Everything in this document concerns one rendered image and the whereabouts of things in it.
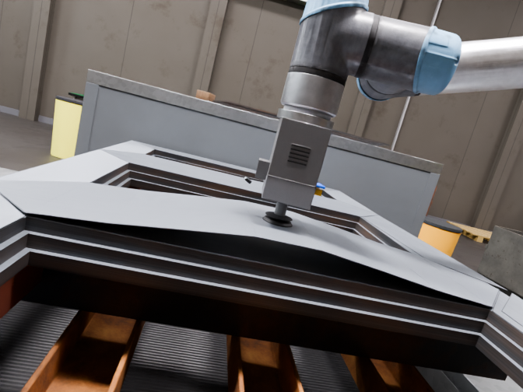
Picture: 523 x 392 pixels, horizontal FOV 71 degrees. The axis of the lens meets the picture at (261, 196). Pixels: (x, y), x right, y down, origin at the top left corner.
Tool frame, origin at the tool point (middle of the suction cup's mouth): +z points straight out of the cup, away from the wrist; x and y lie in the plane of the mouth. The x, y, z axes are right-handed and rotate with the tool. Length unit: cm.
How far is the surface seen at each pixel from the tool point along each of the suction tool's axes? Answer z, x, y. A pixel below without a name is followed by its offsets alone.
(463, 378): 20.6, 40.4, -9.4
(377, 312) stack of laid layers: 4.7, 13.9, 8.0
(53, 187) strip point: 1.3, -30.4, 1.2
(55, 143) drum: 70, -256, -412
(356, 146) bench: -15, 29, -85
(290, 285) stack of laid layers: 3.5, 2.5, 9.5
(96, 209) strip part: 0.8, -21.8, 7.5
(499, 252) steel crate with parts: 49, 261, -315
